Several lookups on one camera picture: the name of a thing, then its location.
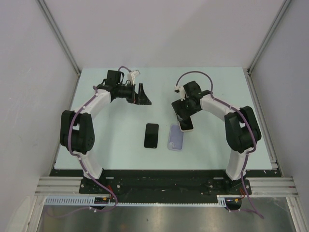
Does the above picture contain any front aluminium rail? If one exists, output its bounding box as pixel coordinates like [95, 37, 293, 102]
[35, 176, 298, 197]

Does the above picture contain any grey slotted cable duct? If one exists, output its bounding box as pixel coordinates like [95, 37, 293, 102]
[44, 195, 241, 207]

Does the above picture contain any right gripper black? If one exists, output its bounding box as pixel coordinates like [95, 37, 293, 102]
[172, 96, 201, 121]

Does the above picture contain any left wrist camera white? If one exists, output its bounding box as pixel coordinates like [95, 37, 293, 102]
[127, 70, 140, 85]

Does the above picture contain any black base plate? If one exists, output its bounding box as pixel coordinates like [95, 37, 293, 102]
[50, 169, 271, 202]

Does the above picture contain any aluminium rail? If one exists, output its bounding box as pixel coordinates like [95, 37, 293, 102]
[243, 68, 309, 232]
[35, 176, 298, 197]

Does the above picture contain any right side aluminium rail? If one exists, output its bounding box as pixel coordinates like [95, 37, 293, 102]
[243, 68, 309, 232]

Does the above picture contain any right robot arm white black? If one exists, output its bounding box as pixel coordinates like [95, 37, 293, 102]
[171, 81, 261, 194]

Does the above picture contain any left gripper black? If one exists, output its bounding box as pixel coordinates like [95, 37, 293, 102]
[116, 82, 151, 105]

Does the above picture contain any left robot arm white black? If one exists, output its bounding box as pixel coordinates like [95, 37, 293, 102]
[60, 66, 152, 193]

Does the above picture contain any lilac silicone phone case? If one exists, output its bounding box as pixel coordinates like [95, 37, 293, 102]
[168, 124, 183, 151]

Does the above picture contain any aluminium frame post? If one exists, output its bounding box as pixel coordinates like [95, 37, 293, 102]
[35, 0, 81, 76]
[246, 0, 294, 75]

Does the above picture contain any right aluminium frame post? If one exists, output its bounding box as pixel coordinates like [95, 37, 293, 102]
[246, 0, 294, 75]

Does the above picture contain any left aluminium frame post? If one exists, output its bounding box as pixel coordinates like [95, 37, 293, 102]
[35, 0, 81, 76]

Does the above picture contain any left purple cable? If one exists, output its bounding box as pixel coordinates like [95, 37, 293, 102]
[45, 66, 132, 219]

